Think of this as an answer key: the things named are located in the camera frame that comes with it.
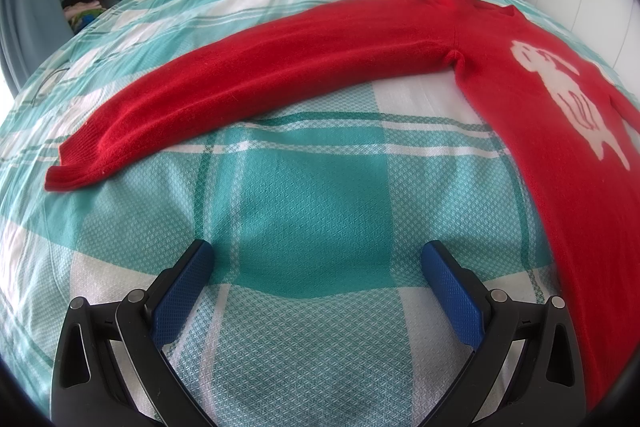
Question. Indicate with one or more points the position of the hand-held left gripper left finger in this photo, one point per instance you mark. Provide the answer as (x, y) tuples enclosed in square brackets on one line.
[(182, 293)]

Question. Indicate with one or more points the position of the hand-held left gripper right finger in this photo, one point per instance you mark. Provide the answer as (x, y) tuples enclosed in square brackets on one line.
[(450, 298)]

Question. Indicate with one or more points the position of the red sweater with white figure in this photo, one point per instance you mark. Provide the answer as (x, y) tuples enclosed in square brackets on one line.
[(300, 52)]

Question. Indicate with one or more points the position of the teal plaid bed blanket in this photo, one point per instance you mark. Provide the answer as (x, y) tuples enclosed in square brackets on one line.
[(300, 207)]

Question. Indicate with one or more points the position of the blue curtain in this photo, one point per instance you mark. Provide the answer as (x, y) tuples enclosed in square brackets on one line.
[(30, 7)]

